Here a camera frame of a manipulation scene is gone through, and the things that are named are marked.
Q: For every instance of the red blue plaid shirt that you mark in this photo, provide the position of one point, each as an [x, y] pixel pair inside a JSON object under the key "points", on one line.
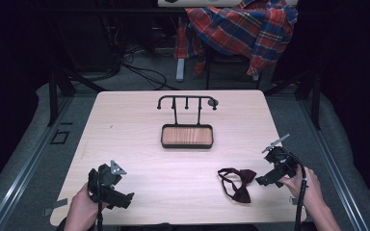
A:
{"points": [[247, 29]]}

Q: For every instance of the black rack with wooden tray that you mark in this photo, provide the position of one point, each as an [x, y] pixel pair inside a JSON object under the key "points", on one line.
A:
{"points": [[187, 136]]}

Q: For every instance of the person's left hand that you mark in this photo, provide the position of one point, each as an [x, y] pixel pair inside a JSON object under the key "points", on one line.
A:
{"points": [[83, 208]]}

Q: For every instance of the person's right hand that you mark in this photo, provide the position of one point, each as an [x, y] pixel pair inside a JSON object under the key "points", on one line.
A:
{"points": [[303, 187]]}

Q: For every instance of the dark red bow tie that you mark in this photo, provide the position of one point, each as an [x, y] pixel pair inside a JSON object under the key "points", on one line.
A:
{"points": [[239, 187]]}

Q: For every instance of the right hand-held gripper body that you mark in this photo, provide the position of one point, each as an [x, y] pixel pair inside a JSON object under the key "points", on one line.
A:
{"points": [[281, 165]]}

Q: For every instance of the grey tape strip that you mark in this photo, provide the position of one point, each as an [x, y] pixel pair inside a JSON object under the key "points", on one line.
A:
{"points": [[56, 205]]}

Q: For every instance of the black metal stand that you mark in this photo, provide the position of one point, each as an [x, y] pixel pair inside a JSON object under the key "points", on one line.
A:
{"points": [[308, 96], [59, 93]]}

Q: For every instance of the black chair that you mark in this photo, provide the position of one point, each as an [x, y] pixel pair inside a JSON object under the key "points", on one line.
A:
{"points": [[224, 64]]}

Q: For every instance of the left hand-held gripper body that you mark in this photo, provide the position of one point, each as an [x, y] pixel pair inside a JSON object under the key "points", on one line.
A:
{"points": [[106, 179]]}

